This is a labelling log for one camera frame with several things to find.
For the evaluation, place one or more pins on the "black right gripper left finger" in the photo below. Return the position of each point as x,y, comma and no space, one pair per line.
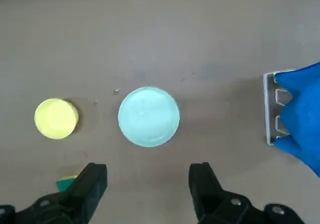
82,196

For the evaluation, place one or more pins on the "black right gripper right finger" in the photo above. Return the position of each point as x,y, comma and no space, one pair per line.
210,201

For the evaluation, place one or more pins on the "green and yellow sponge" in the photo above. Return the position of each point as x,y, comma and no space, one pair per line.
64,182

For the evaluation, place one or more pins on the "small yellow dish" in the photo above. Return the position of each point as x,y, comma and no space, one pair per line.
55,120

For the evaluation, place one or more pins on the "pale green round plate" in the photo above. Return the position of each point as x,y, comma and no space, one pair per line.
148,117

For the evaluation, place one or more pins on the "metal dish rack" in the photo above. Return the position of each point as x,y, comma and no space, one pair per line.
268,108

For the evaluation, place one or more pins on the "blue cloth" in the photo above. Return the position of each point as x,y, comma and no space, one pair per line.
305,113

